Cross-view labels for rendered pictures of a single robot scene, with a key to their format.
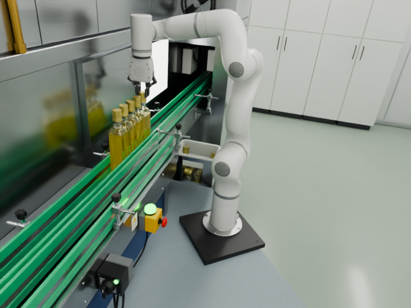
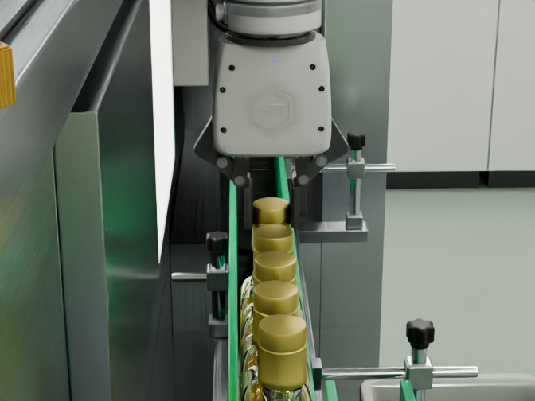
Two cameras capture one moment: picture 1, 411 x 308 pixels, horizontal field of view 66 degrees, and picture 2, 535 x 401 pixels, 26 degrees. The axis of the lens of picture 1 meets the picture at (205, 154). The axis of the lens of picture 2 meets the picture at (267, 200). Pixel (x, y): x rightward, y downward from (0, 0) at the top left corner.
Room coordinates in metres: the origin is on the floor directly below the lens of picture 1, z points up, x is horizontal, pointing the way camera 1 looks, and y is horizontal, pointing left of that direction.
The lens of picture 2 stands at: (0.40, 0.53, 1.70)
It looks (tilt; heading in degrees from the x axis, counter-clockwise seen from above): 20 degrees down; 347
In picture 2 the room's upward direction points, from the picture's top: straight up
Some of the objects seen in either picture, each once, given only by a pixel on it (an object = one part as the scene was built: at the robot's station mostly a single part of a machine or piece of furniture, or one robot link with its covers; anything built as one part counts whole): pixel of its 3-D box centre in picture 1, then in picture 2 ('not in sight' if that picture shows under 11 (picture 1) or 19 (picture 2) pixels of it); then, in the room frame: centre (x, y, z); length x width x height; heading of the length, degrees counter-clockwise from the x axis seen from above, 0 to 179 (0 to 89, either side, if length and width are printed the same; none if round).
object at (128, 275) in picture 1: (115, 275); not in sight; (0.67, 0.24, 0.96); 0.08 x 0.08 x 0.08; 78
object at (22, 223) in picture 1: (18, 228); not in sight; (0.68, 0.52, 1.11); 0.07 x 0.04 x 0.13; 78
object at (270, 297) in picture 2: (123, 109); (275, 315); (1.17, 0.34, 1.31); 0.04 x 0.04 x 0.04
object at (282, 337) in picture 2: (117, 115); (282, 351); (1.11, 0.35, 1.31); 0.04 x 0.04 x 0.04
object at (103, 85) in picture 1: (135, 79); (138, 148); (1.57, 0.39, 1.32); 0.90 x 0.03 x 0.34; 168
